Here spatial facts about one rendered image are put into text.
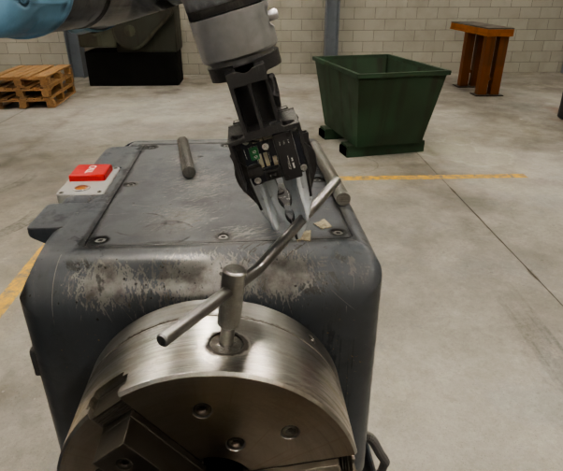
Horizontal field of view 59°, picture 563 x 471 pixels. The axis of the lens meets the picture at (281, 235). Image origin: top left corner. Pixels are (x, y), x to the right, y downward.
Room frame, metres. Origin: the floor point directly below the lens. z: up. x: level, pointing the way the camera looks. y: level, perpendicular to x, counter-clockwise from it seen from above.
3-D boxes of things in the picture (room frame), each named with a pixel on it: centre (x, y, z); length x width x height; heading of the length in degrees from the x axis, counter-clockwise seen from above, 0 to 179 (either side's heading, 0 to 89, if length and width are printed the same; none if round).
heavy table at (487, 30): (8.84, -3.25, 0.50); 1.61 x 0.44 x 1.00; 2
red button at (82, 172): (0.83, 0.33, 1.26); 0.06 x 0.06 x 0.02; 4
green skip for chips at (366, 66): (5.40, -0.97, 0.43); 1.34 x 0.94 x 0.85; 14
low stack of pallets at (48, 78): (7.74, 3.72, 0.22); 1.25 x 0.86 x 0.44; 5
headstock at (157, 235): (0.80, 0.12, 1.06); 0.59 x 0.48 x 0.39; 4
